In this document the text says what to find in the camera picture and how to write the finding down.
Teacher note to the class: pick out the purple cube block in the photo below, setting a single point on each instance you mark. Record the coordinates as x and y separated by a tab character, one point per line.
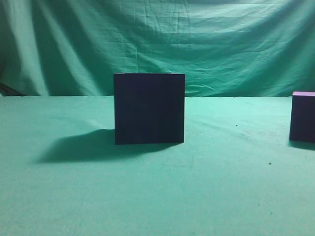
302	124

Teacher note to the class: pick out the dark cube groove box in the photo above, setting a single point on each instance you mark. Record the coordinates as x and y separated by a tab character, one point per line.
149	108

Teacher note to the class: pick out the green cloth backdrop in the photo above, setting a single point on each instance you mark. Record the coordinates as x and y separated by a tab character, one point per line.
225	48

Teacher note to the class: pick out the green table cloth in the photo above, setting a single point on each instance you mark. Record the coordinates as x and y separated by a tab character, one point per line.
236	174

